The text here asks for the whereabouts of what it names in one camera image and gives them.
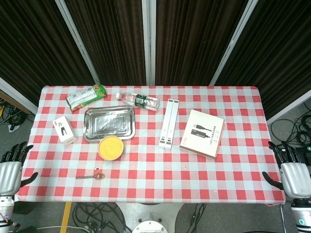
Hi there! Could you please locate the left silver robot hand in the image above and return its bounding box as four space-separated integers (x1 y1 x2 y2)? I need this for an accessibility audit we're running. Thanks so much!
0 142 39 196

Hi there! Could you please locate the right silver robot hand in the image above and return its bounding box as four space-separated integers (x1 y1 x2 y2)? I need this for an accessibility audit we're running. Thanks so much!
262 140 311 199

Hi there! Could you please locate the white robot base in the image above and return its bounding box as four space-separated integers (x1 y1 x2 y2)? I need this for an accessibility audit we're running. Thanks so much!
114 202 185 233

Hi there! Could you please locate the yellow bowl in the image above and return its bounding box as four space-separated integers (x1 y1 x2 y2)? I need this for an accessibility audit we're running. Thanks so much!
98 135 124 161

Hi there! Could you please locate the rectangular stainless steel tray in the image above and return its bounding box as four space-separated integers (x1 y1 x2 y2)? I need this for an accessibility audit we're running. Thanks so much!
83 106 136 143

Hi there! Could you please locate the black numbered device box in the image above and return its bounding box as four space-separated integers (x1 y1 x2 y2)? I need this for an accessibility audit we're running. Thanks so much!
291 145 311 166

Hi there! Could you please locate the small white product box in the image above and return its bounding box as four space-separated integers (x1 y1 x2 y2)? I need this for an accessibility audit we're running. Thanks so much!
52 116 78 146

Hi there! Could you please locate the green snack packet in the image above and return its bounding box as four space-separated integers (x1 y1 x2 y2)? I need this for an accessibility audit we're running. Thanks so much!
66 83 107 112

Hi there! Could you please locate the dark pleated curtain panel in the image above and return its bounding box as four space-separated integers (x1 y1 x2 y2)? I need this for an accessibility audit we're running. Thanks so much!
0 0 95 107
155 0 248 85
216 0 311 117
64 0 148 85

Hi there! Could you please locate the white folding laptop stand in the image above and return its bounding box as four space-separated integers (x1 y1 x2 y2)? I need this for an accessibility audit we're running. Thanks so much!
158 99 180 150

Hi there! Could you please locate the red white checked tablecloth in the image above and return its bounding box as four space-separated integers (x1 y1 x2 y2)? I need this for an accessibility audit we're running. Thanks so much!
15 85 286 206

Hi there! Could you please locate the clear water bottle green label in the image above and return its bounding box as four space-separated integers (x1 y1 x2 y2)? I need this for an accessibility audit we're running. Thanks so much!
115 92 160 112

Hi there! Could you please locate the black floor cable bundle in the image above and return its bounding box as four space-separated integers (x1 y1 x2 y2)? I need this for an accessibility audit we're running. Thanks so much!
0 98 35 132
189 203 207 233
269 101 311 149
72 202 132 233

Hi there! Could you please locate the white partition post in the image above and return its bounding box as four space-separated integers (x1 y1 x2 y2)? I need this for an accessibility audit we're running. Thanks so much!
210 0 258 85
0 77 38 115
266 89 311 124
142 0 156 85
55 0 100 84

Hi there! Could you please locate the white USB cable box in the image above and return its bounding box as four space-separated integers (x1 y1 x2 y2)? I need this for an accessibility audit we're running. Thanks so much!
179 109 225 160

